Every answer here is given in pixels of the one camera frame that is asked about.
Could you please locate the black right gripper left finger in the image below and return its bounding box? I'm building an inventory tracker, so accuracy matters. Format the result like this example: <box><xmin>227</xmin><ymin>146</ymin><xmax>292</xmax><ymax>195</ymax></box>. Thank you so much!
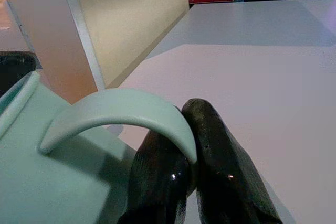
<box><xmin>118</xmin><ymin>129</ymin><xmax>194</xmax><ymax>224</ymax></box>

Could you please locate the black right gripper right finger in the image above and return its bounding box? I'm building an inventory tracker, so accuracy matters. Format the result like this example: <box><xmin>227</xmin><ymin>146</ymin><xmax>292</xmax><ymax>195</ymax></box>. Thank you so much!
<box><xmin>181</xmin><ymin>98</ymin><xmax>283</xmax><ymax>224</ymax></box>

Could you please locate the mint green ceramic mug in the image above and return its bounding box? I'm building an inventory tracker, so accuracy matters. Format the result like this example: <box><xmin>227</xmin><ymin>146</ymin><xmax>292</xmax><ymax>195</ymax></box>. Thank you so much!
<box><xmin>0</xmin><ymin>70</ymin><xmax>198</xmax><ymax>224</ymax></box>

